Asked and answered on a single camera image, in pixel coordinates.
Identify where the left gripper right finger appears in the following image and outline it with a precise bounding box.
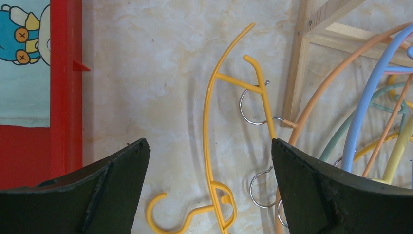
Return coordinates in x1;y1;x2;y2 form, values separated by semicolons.
271;139;413;234

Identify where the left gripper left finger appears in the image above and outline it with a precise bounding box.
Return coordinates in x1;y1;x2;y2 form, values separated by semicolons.
0;138;150;234

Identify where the light yellow hanger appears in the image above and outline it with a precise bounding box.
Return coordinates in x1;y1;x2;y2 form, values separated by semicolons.
373;117;413;185

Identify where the blue hanger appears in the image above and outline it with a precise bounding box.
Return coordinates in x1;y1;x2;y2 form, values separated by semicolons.
341;24;413;173

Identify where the peach orange hanger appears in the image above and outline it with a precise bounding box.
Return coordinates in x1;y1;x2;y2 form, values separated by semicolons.
239;22;413;234

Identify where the red plastic bin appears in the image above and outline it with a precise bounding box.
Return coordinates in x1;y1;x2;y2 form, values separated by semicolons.
0;0;88;189

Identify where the yellow-orange plastic hook hanger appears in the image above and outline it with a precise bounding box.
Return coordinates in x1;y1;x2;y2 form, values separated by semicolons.
145;22;278;234

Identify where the green hanger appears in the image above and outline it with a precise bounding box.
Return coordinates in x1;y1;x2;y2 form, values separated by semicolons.
319;81;413;163

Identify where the light green cartoon cloth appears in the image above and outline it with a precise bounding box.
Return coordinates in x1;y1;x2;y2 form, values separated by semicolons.
0;0;51;128

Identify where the wooden hanger rack frame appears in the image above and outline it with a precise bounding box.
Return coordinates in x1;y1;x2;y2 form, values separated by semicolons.
272;0;413;126

